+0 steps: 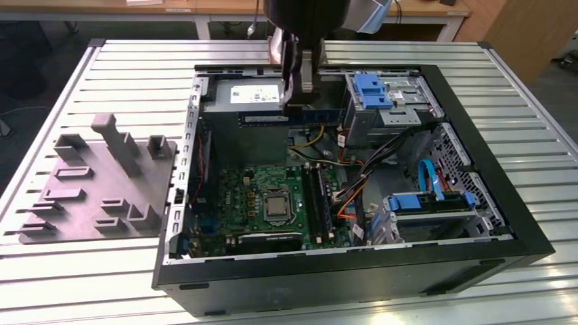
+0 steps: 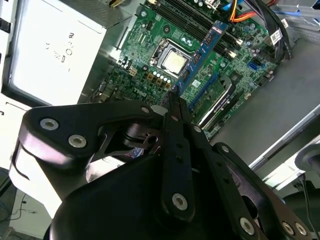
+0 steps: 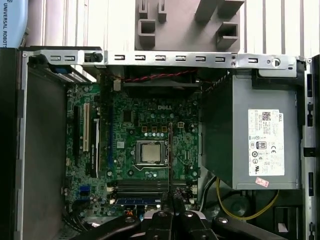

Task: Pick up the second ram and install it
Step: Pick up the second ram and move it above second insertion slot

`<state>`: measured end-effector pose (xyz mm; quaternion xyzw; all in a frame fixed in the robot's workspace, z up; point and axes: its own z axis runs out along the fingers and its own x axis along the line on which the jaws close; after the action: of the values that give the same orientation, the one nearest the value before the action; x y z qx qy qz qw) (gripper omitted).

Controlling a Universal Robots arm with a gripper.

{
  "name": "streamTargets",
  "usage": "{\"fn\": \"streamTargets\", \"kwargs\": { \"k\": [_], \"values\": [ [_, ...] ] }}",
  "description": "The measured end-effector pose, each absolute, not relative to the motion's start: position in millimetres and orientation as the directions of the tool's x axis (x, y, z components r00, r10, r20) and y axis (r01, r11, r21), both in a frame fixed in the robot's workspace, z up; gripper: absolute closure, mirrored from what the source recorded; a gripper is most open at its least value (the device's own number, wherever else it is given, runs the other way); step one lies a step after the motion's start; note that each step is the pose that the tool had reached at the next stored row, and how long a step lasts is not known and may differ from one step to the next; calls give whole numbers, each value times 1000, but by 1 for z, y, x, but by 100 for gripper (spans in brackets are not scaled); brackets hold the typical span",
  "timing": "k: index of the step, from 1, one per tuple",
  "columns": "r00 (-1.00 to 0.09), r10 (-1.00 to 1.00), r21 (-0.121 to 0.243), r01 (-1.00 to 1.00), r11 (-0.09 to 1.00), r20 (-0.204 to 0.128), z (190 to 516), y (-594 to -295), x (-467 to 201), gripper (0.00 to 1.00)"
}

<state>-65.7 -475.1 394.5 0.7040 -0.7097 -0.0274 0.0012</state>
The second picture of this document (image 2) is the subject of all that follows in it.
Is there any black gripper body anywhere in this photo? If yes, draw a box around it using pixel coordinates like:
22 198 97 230
43 119 241 240

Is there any RAM stick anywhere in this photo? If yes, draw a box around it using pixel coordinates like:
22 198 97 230
171 21 229 100

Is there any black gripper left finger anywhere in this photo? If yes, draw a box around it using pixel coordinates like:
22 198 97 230
9 91 196 226

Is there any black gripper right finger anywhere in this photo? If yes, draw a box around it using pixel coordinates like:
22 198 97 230
179 98 315 240

